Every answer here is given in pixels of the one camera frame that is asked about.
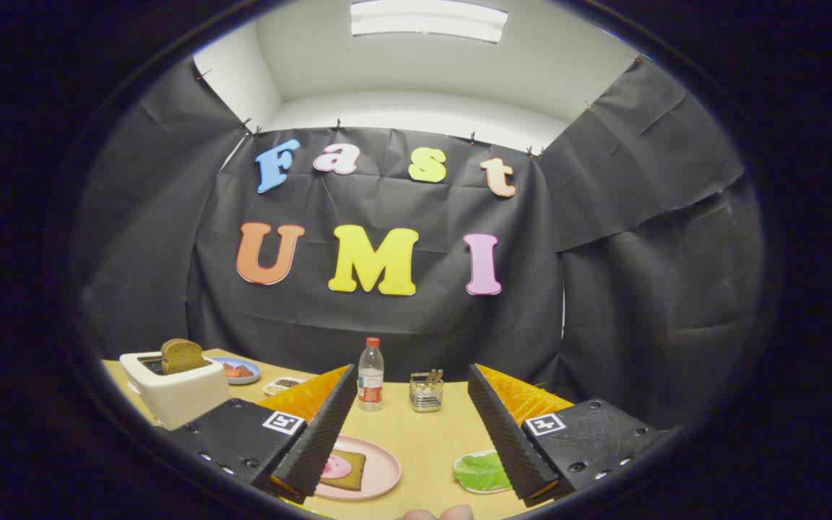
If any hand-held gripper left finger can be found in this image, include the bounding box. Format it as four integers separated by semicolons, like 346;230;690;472
160;363;359;505

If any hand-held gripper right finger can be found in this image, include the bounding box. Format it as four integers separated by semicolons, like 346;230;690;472
467;363;677;508

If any green lettuce leaf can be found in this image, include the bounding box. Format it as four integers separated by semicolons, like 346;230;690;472
454;453;512;493

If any dark brown bread slice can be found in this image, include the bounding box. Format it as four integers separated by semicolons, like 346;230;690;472
161;338;207;375

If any small white dish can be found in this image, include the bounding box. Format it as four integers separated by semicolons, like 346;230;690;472
454;449;514;495

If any toast slice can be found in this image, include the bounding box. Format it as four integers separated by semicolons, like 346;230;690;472
320;449;367;492

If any pink plate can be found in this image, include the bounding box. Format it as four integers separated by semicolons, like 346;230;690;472
313;435;402;501

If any white divided seed dish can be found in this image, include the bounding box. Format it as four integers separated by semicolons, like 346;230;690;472
263;376;307;397

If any clear red-capped plastic bottle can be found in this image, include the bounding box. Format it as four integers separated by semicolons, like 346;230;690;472
357;337;385;412

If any metal mesh utensil holder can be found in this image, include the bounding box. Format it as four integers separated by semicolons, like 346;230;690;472
409;372;445;413

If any blue plate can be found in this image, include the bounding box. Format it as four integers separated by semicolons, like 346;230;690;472
208;357;262;386

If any white toaster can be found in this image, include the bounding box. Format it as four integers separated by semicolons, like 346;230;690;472
119;350;233;432

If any ceiling light panel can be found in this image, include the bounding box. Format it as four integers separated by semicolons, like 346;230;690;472
350;0;509;44

